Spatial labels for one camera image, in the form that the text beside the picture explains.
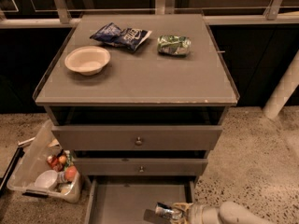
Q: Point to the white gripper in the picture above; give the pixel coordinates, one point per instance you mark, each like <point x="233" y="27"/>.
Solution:
<point x="195" y="213"/>

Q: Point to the silver blue redbull can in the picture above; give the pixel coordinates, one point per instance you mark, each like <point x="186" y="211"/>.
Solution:
<point x="168" y="212"/>

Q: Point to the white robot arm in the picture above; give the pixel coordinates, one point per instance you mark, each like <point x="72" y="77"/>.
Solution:
<point x="226" y="213"/>

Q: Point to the grey bottom drawer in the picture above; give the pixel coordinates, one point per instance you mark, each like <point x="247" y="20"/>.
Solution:
<point x="132" y="199"/>

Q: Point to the grey drawer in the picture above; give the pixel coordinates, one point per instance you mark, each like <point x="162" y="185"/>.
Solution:
<point x="142" y="138"/>
<point x="132" y="199"/>
<point x="125" y="166"/>

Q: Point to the grey middle drawer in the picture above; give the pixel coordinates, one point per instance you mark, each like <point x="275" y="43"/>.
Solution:
<point x="125" y="166"/>

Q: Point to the grey drawer cabinet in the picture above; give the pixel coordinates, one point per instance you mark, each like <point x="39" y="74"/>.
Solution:
<point x="143" y="87"/>

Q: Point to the grey top drawer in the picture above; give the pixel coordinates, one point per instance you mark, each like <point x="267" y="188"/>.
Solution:
<point x="142" y="138"/>

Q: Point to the orange fruit in bin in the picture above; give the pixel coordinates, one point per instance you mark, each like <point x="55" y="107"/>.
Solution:
<point x="70" y="173"/>

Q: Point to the red snack packet in bin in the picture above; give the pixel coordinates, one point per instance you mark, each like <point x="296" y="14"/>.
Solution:
<point x="53" y="162"/>

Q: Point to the clear plastic storage bin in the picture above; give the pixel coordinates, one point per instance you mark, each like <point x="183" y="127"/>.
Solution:
<point x="33" y="163"/>

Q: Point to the green crumpled snack bag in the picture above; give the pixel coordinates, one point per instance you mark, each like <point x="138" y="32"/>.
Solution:
<point x="173" y="45"/>

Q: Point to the white paper bowl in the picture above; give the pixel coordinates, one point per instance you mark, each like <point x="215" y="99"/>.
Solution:
<point x="88" y="60"/>

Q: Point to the blue chip bag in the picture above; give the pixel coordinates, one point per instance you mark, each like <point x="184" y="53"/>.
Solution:
<point x="113" y="35"/>

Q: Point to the metal window railing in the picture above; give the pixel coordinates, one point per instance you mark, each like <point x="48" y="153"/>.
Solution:
<point x="68" y="13"/>

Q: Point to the white cylindrical post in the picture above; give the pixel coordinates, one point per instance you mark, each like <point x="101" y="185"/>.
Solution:
<point x="284" y="89"/>

